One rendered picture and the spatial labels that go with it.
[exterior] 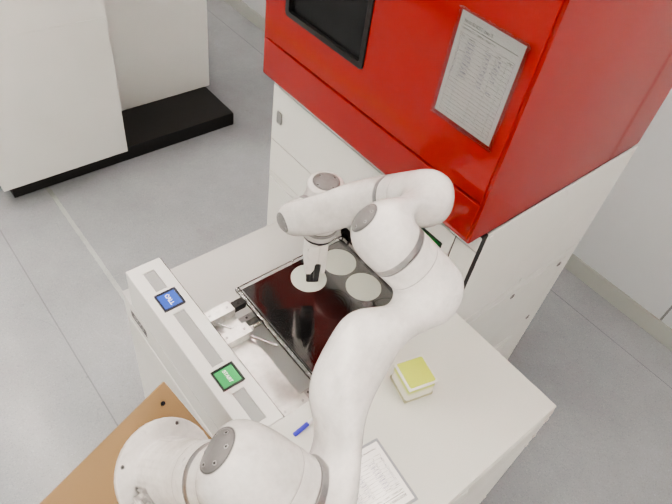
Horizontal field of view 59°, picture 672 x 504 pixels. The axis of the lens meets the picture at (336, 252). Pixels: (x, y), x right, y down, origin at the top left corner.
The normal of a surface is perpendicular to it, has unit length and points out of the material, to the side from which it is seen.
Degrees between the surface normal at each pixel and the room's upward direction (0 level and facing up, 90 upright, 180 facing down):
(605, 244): 90
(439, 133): 90
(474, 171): 90
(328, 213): 61
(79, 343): 0
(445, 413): 0
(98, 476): 41
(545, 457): 0
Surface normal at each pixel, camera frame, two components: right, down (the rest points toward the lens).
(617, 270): -0.77, 0.40
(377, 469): 0.12, -0.68
